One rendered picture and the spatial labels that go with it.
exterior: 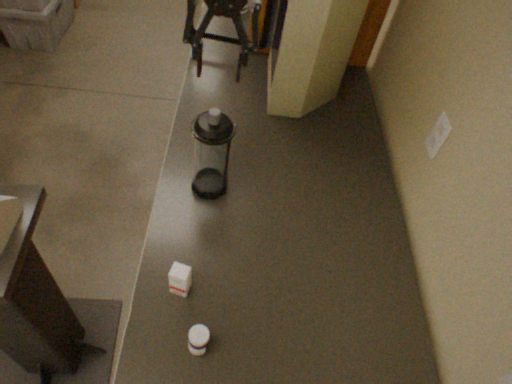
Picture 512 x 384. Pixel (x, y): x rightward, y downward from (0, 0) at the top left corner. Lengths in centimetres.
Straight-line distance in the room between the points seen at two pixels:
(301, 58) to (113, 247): 136
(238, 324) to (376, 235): 46
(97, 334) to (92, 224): 60
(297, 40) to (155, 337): 86
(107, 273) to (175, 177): 102
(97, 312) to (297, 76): 135
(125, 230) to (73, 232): 26
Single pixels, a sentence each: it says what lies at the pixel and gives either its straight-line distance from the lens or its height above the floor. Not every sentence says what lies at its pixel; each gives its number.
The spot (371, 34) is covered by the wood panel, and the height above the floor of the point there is 108.
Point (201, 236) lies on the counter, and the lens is 104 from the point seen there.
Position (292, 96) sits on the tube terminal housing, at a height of 103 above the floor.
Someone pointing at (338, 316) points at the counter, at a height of 94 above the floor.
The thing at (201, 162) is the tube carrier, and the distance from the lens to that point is 101.
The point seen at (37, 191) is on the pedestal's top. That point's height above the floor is 94.
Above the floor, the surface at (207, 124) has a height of 118.
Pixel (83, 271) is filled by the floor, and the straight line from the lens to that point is 211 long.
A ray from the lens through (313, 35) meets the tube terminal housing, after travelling 122.
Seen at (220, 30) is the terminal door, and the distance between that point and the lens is 159.
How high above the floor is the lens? 182
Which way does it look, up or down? 51 degrees down
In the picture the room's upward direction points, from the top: 11 degrees clockwise
